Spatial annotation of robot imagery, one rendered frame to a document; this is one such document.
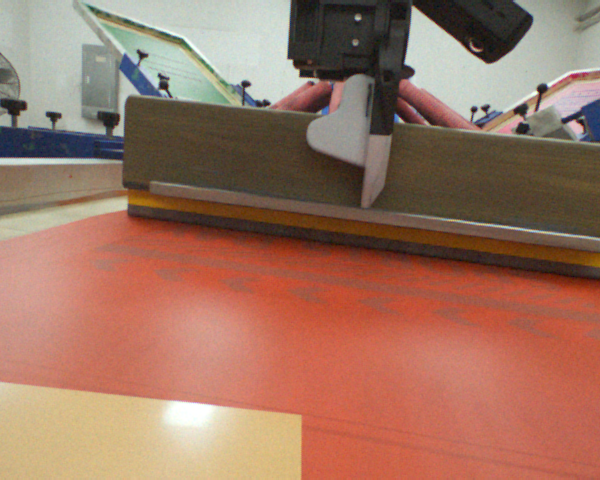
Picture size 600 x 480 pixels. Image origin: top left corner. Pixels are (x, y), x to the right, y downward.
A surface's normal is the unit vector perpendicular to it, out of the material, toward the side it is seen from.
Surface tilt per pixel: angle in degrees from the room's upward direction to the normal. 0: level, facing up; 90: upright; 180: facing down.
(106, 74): 90
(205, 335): 0
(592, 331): 0
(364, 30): 90
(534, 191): 90
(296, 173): 90
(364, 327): 0
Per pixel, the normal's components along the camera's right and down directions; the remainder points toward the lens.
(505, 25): -0.09, 0.15
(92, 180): 0.99, 0.14
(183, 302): 0.11, -0.97
